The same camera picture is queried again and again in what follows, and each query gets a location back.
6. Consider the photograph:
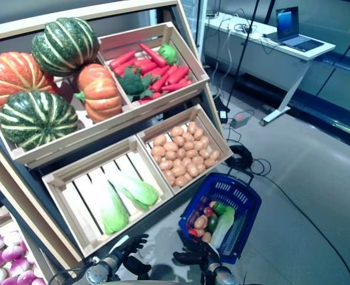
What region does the green broccoli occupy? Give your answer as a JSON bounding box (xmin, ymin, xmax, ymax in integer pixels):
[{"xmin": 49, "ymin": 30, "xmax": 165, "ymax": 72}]
[{"xmin": 116, "ymin": 67, "xmax": 161, "ymax": 103}]

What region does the long black floor cable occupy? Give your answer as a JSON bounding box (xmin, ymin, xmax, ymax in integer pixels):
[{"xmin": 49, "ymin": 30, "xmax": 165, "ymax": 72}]
[{"xmin": 251, "ymin": 159, "xmax": 350, "ymax": 285}]

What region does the coiled black cable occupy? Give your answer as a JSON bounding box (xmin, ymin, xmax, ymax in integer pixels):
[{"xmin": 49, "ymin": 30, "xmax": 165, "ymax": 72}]
[{"xmin": 225, "ymin": 144, "xmax": 254, "ymax": 170}]

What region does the white desk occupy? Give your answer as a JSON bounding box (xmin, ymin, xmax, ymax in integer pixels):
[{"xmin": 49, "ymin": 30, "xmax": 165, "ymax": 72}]
[{"xmin": 203, "ymin": 13, "xmax": 337, "ymax": 127}]

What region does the orange striped pumpkin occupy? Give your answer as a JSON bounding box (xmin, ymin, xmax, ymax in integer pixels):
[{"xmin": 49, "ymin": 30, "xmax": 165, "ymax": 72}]
[
  {"xmin": 0, "ymin": 52, "xmax": 59, "ymax": 110},
  {"xmin": 73, "ymin": 64, "xmax": 123, "ymax": 124}
]

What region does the green striped pumpkin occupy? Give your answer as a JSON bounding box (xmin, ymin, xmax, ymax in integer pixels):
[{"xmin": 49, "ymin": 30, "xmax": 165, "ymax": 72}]
[
  {"xmin": 31, "ymin": 17, "xmax": 100, "ymax": 77},
  {"xmin": 0, "ymin": 90, "xmax": 79, "ymax": 151}
]

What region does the white hanging cable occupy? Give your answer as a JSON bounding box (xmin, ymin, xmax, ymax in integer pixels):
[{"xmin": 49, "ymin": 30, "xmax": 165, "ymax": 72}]
[{"xmin": 218, "ymin": 14, "xmax": 236, "ymax": 100}]

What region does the wooden display shelf frame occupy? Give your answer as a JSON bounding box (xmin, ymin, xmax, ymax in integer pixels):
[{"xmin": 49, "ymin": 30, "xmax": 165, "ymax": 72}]
[{"xmin": 0, "ymin": 0, "xmax": 235, "ymax": 285}]

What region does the open laptop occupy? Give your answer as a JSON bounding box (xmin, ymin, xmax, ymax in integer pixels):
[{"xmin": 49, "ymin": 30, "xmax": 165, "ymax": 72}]
[{"xmin": 275, "ymin": 5, "xmax": 325, "ymax": 53}]

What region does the wooden crate with potatoes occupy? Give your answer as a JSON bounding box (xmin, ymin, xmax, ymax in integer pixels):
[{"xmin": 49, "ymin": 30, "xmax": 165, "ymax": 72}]
[{"xmin": 135, "ymin": 103, "xmax": 234, "ymax": 196}]

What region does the wooden crate with carrots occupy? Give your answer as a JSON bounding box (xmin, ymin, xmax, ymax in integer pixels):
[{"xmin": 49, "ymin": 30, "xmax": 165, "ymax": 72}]
[{"xmin": 97, "ymin": 21, "xmax": 211, "ymax": 117}]

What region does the light green lettuce head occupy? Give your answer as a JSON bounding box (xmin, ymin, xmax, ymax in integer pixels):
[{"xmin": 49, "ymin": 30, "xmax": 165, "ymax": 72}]
[{"xmin": 158, "ymin": 43, "xmax": 180, "ymax": 66}]

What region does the wooden crate with cabbages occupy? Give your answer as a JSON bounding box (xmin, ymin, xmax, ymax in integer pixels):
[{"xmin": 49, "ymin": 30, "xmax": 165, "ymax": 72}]
[{"xmin": 41, "ymin": 135, "xmax": 175, "ymax": 258}]

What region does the large wooden crate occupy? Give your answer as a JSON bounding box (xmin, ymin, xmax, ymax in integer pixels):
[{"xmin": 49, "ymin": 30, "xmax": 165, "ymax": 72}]
[{"xmin": 0, "ymin": 58, "xmax": 136, "ymax": 169}]

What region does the black tripod pole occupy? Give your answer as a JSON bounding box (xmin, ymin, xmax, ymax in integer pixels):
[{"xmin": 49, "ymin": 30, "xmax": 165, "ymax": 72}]
[{"xmin": 224, "ymin": 0, "xmax": 262, "ymax": 113}]

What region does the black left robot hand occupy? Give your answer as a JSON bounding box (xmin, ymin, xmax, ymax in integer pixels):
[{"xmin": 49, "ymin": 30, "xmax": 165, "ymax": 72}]
[{"xmin": 120, "ymin": 233, "xmax": 152, "ymax": 280}]

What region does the blue plastic shopping basket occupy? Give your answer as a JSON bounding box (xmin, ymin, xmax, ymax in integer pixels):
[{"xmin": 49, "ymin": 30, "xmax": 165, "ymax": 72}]
[{"xmin": 177, "ymin": 168, "xmax": 262, "ymax": 264}]

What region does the napa cabbage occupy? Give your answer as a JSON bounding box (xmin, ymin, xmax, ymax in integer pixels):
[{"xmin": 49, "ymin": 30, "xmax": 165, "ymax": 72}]
[
  {"xmin": 211, "ymin": 206, "xmax": 237, "ymax": 249},
  {"xmin": 87, "ymin": 170, "xmax": 131, "ymax": 236},
  {"xmin": 105, "ymin": 169, "xmax": 160, "ymax": 212}
]

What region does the dark green pepper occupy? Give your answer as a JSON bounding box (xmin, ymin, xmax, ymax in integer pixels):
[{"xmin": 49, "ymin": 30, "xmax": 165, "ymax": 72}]
[{"xmin": 206, "ymin": 215, "xmax": 219, "ymax": 234}]

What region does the grey power strip red switch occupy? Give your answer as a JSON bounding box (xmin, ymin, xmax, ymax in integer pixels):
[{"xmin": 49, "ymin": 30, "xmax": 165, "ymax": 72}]
[{"xmin": 230, "ymin": 112, "xmax": 252, "ymax": 129}]

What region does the green bell pepper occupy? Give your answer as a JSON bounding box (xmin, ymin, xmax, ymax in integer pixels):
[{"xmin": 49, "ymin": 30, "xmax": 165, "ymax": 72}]
[{"xmin": 212, "ymin": 201, "xmax": 228, "ymax": 216}]

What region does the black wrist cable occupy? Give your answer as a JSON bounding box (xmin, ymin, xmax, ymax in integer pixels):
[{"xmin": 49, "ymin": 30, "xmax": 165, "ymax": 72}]
[{"xmin": 46, "ymin": 262, "xmax": 90, "ymax": 285}]

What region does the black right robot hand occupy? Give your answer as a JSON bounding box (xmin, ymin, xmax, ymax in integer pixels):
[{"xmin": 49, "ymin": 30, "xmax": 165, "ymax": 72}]
[{"xmin": 173, "ymin": 240, "xmax": 223, "ymax": 270}]

